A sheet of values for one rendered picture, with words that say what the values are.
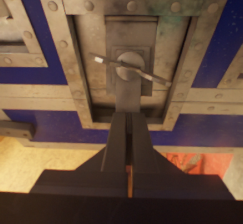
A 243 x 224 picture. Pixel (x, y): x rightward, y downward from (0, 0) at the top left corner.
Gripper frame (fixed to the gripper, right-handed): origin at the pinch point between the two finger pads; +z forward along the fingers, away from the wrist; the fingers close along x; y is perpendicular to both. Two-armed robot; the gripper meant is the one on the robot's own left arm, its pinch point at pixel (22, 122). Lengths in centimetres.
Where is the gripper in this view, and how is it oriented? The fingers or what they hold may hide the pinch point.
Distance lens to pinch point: 29.9
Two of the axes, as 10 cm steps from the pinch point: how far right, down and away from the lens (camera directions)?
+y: 1.7, -6.2, -7.7
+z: 9.9, 1.3, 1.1
